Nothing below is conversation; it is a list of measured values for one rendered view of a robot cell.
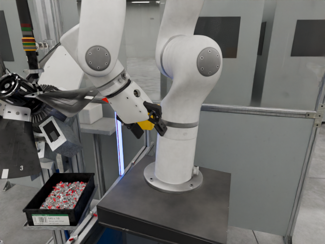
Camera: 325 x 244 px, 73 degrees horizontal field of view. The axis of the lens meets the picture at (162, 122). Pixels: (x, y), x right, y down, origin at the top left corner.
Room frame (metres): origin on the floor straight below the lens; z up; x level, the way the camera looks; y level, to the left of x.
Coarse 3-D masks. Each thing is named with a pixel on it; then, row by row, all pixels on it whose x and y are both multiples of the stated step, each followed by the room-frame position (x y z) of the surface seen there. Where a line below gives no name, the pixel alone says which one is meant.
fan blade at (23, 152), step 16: (0, 128) 0.77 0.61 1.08; (16, 128) 0.80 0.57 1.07; (32, 128) 0.84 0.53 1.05; (0, 144) 0.74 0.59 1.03; (16, 144) 0.76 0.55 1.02; (32, 144) 0.79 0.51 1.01; (0, 160) 0.70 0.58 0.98; (16, 160) 0.72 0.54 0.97; (32, 160) 0.74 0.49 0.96; (0, 176) 0.67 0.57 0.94; (16, 176) 0.68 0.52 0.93
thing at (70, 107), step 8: (88, 88) 0.90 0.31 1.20; (96, 88) 0.88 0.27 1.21; (40, 96) 0.83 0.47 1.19; (48, 96) 0.83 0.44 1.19; (56, 96) 0.83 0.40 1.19; (64, 96) 0.82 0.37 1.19; (72, 96) 0.82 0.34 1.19; (80, 96) 0.82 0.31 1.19; (48, 104) 0.78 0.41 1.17; (56, 104) 0.77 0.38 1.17; (64, 104) 0.77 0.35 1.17; (72, 104) 0.77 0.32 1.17; (80, 104) 0.77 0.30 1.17; (64, 112) 0.73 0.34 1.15; (72, 112) 0.73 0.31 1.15
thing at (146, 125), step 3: (147, 120) 0.99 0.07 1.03; (138, 123) 1.01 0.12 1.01; (141, 123) 1.00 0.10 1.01; (144, 123) 1.00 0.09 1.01; (147, 123) 0.99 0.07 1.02; (150, 123) 0.99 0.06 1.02; (141, 126) 1.00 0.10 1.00; (144, 126) 1.00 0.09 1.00; (147, 126) 0.99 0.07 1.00; (150, 126) 0.99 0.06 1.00; (153, 126) 1.02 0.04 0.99; (144, 129) 1.00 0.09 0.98; (147, 129) 0.99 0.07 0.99; (150, 129) 0.99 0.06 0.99
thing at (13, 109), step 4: (4, 108) 0.83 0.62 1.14; (8, 108) 0.84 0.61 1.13; (12, 108) 0.85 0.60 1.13; (16, 108) 0.86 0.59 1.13; (20, 108) 0.87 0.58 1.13; (24, 108) 0.88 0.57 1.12; (28, 108) 0.88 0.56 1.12; (4, 112) 0.82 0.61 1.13; (12, 112) 0.84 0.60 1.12; (20, 112) 0.86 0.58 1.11; (24, 112) 0.87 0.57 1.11; (28, 112) 0.87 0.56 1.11; (4, 116) 0.81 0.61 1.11; (8, 116) 0.82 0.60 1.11; (12, 116) 0.83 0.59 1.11; (16, 116) 0.84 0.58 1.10; (20, 116) 0.85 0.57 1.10; (24, 116) 0.86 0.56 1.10; (28, 116) 0.86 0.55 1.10; (24, 120) 0.84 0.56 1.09; (28, 120) 0.85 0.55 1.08
